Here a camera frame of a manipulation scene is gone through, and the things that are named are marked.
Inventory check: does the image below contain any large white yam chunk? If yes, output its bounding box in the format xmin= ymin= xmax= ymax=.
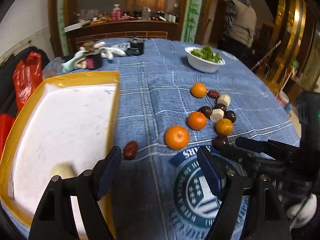
xmin=50 ymin=162 xmax=76 ymax=179

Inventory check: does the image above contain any red jujube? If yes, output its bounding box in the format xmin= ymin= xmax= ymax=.
xmin=207 ymin=90 xmax=220 ymax=99
xmin=123 ymin=141 xmax=138 ymax=160

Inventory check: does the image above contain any dull orange tangerine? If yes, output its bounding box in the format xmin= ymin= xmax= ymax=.
xmin=215 ymin=118 xmax=233 ymax=136

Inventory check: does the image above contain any dark plum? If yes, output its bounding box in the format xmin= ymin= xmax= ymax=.
xmin=212 ymin=134 xmax=228 ymax=151
xmin=224 ymin=110 xmax=236 ymax=123
xmin=214 ymin=103 xmax=227 ymax=112
xmin=198 ymin=106 xmax=213 ymax=119

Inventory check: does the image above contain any white gloved hand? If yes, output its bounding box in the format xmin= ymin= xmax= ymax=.
xmin=286 ymin=193 xmax=317 ymax=230

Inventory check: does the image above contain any yellow rimmed white tray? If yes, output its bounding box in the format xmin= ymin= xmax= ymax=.
xmin=1 ymin=71 xmax=120 ymax=238

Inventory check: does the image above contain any red gift box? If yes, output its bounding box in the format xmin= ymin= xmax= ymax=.
xmin=0 ymin=114 xmax=15 ymax=158

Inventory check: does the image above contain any black sofa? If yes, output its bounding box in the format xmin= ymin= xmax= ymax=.
xmin=0 ymin=46 xmax=49 ymax=118

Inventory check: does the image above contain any dark jar with cork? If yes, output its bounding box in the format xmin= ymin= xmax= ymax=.
xmin=84 ymin=42 xmax=103 ymax=70

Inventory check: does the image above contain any red plastic bag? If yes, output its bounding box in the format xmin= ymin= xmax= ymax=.
xmin=12 ymin=51 xmax=42 ymax=111

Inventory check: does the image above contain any blue checked tablecloth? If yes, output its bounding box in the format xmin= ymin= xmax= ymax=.
xmin=97 ymin=39 xmax=300 ymax=239

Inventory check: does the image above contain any black box on table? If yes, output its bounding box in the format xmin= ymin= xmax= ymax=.
xmin=126 ymin=38 xmax=144 ymax=56

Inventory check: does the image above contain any white bowl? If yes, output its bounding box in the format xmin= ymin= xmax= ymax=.
xmin=184 ymin=47 xmax=226 ymax=73

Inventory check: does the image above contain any wooden sideboard counter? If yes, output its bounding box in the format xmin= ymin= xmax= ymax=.
xmin=66 ymin=20 xmax=182 ymax=53

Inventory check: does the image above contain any green lettuce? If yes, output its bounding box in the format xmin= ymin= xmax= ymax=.
xmin=190 ymin=45 xmax=222 ymax=63

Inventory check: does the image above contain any pink bottle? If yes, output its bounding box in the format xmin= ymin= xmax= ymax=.
xmin=111 ymin=4 xmax=121 ymax=21

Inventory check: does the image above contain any person in apron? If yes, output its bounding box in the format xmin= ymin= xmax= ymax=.
xmin=217 ymin=0 xmax=257 ymax=61

